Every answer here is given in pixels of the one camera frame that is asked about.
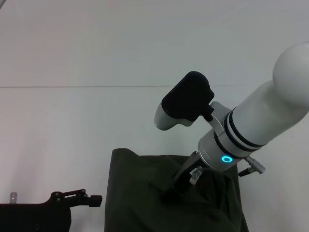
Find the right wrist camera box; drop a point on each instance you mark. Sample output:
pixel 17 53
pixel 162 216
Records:
pixel 183 101

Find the dark green shirt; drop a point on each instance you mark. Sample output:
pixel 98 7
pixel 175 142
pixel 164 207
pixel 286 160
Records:
pixel 144 198

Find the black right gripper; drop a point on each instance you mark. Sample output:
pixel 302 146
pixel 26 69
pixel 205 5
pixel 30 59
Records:
pixel 186 174

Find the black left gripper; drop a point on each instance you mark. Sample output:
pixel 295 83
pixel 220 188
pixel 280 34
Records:
pixel 33 217

